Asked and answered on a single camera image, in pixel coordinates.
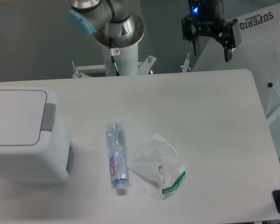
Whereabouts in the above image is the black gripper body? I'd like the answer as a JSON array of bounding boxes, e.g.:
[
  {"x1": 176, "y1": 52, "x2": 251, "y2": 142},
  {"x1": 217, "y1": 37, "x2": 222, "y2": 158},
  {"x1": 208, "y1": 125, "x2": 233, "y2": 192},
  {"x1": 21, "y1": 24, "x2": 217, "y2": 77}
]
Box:
[{"x1": 188, "y1": 0, "x2": 224, "y2": 37}]

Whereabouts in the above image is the white trash can lid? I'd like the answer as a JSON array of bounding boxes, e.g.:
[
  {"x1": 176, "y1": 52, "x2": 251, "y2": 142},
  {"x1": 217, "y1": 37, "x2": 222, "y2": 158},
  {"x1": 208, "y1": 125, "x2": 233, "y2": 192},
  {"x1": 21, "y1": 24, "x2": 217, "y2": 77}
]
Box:
[{"x1": 0, "y1": 86, "x2": 56, "y2": 146}]

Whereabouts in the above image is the black cable on pedestal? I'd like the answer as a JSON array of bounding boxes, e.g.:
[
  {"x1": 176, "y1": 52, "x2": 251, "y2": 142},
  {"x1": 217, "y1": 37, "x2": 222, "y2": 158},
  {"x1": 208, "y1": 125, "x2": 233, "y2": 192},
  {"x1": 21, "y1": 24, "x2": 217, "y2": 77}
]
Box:
[{"x1": 108, "y1": 36, "x2": 121, "y2": 77}]

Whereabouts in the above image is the white trash can body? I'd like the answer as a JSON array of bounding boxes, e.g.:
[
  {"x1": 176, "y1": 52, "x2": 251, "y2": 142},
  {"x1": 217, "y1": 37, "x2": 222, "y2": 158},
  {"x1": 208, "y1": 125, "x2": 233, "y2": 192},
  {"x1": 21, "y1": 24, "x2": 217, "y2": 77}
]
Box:
[{"x1": 0, "y1": 85, "x2": 72, "y2": 185}]

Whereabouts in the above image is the clear plastic bag green label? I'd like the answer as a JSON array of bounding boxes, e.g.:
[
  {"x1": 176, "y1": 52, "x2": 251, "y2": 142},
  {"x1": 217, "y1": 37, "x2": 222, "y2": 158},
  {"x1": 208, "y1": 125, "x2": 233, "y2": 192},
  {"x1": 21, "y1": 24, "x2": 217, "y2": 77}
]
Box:
[{"x1": 127, "y1": 133, "x2": 189, "y2": 199}]

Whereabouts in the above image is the clear plastic water bottle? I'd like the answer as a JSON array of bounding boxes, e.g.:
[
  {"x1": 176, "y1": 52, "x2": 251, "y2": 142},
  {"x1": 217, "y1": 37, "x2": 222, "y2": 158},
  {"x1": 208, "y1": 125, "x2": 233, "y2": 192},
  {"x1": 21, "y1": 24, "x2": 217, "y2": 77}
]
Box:
[{"x1": 105, "y1": 123, "x2": 129, "y2": 196}]

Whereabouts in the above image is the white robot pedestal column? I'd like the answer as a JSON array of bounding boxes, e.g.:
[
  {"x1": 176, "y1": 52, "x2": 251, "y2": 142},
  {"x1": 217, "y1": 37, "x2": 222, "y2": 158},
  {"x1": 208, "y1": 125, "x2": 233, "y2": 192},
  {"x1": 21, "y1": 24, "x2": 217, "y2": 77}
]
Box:
[{"x1": 101, "y1": 43, "x2": 138, "y2": 71}]

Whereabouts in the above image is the white umbrella with lettering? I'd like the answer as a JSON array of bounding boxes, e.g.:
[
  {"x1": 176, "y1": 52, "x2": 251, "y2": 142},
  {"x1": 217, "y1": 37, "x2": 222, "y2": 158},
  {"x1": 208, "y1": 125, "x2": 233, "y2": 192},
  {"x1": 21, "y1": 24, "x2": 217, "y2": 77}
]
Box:
[{"x1": 193, "y1": 3, "x2": 280, "y2": 117}]

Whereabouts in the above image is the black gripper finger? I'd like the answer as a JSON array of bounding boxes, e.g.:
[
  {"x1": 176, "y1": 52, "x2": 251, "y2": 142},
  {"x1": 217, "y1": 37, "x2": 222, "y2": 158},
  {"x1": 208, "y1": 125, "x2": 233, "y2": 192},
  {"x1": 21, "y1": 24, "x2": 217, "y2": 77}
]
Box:
[
  {"x1": 214, "y1": 19, "x2": 238, "y2": 62},
  {"x1": 182, "y1": 14, "x2": 199, "y2": 56}
]

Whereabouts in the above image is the white metal base frame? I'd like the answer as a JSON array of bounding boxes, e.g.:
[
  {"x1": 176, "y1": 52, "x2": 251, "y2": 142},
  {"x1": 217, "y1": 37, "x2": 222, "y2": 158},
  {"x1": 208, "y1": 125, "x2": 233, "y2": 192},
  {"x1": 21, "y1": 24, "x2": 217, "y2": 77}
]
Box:
[{"x1": 71, "y1": 53, "x2": 192, "y2": 78}]

